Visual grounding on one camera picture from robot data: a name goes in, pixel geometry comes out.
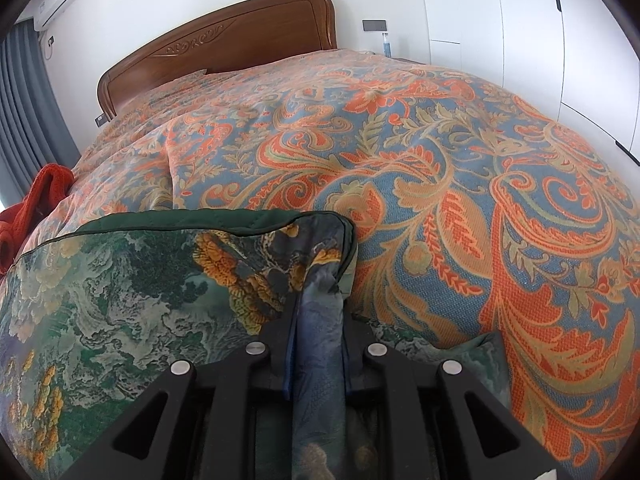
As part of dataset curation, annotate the orange fleece garment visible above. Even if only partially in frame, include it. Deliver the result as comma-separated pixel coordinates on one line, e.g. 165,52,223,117
0,162,76,273

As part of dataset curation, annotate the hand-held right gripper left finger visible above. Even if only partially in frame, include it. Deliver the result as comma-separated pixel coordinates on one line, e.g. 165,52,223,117
65,302,302,480

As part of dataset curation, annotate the wooden headboard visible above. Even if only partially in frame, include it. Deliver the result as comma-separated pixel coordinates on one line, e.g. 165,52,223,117
96,0,338,121

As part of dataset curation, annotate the floral orange blue bedspread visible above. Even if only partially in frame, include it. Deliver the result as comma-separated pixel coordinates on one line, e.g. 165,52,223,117
10,45,640,480

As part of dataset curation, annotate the green patterned jacket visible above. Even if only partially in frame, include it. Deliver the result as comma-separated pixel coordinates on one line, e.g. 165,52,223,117
0,208,512,480

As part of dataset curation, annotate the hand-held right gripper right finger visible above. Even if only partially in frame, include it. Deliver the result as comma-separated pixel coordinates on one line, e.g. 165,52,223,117
342,316,571,480

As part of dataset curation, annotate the white wardrobe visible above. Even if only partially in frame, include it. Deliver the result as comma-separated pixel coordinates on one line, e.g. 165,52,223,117
415,0,640,166

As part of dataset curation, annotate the grey curtain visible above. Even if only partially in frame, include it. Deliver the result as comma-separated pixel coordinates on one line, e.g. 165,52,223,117
0,22,81,211

